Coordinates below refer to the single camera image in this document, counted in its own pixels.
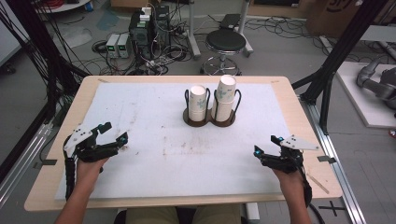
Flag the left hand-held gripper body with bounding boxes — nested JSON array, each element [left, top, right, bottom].
[[63, 124, 110, 163]]

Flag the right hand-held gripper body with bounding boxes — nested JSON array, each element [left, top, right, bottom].
[[264, 134, 320, 174]]

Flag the person's right hand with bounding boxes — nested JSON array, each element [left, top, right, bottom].
[[271, 167, 308, 198]]

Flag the person's left hand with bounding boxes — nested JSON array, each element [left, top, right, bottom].
[[75, 156, 110, 191]]

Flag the white table mat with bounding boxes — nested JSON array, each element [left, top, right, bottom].
[[54, 81, 292, 201]]

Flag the dark double cup holder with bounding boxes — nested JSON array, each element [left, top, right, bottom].
[[182, 88, 243, 128]]

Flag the tall stack of paper cups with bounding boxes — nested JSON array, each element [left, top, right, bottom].
[[211, 74, 238, 122]]

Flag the black tape cross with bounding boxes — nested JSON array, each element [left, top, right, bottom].
[[318, 200, 347, 217]]

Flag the short stack of paper cups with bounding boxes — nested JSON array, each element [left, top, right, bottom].
[[188, 85, 208, 122]]

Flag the grey bench power supply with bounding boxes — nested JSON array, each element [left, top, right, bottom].
[[117, 33, 133, 59], [105, 33, 121, 59]]

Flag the person's khaki pants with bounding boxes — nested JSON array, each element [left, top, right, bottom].
[[124, 204, 243, 224]]

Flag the white floor board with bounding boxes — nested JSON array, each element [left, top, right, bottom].
[[335, 61, 396, 130]]

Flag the black computer tower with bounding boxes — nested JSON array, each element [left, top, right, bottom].
[[153, 5, 171, 49], [128, 10, 154, 61]]

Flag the white table leg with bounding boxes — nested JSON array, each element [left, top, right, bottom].
[[186, 0, 203, 61], [236, 0, 254, 58]]

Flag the black round stool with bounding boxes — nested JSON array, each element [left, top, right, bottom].
[[200, 29, 248, 77]]

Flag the black flat device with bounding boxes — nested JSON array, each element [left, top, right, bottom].
[[219, 13, 242, 31]]

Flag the cardboard box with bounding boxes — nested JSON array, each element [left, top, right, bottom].
[[305, 0, 396, 39]]

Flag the black cable chain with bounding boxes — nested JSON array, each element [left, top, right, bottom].
[[63, 153, 78, 201], [298, 164, 314, 209]]

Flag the aluminium floor rail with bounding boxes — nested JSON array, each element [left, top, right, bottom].
[[299, 94, 368, 224], [0, 120, 54, 208]]

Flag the white table pedestal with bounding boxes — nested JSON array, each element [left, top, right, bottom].
[[245, 202, 262, 224]]

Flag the black metal frame post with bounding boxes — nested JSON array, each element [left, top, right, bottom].
[[4, 0, 82, 105], [291, 0, 390, 135]]

